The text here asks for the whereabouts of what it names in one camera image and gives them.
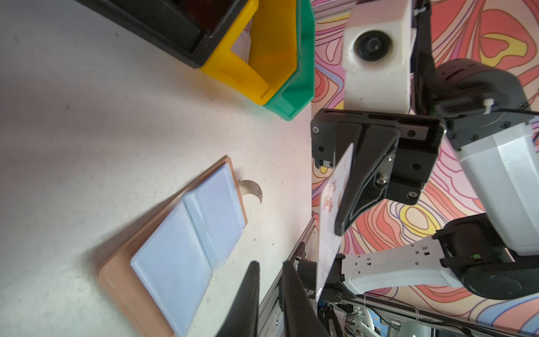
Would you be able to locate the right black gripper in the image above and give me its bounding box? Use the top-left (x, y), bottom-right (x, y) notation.
top-left (310, 109), bottom-right (446, 236)

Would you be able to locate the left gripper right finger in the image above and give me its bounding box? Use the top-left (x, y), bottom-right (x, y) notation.
top-left (281, 261), bottom-right (328, 336)

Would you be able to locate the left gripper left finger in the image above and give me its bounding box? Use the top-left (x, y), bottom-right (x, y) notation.
top-left (216, 261), bottom-right (260, 337)

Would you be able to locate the tan leather card holder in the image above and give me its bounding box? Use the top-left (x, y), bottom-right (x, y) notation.
top-left (98, 156), bottom-right (262, 336)

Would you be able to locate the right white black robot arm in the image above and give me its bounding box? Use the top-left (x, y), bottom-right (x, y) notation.
top-left (299, 1), bottom-right (538, 301)

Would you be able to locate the green plastic bin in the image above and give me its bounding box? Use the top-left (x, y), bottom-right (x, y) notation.
top-left (264, 0), bottom-right (315, 122)

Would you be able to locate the yellow plastic bin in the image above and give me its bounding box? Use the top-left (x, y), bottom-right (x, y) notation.
top-left (201, 1), bottom-right (299, 105)

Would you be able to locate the black plastic bin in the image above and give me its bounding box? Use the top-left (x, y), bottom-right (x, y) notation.
top-left (80, 0), bottom-right (247, 69)

